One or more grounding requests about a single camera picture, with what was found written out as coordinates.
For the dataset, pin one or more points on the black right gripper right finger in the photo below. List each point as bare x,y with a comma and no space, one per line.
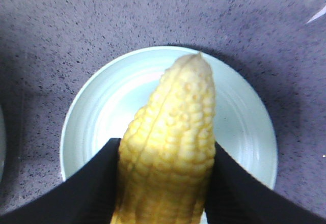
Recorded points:
235,196

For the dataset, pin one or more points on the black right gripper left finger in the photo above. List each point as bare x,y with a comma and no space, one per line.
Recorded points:
88,196

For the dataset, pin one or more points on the corn cob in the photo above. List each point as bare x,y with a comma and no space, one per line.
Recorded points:
167,153

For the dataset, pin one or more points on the light green plate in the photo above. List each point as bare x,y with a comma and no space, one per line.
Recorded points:
108,101

